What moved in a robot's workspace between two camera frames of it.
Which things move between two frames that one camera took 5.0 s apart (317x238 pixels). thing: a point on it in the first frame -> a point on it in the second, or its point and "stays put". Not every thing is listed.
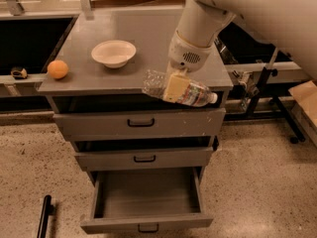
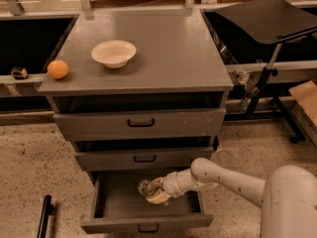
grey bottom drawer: (147, 199) stays put
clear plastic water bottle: (196, 94) -> (147, 187)
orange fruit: (57, 69) stays put
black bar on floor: (48, 210) stays put
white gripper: (183, 58) -> (170, 184)
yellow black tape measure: (19, 72) stays put
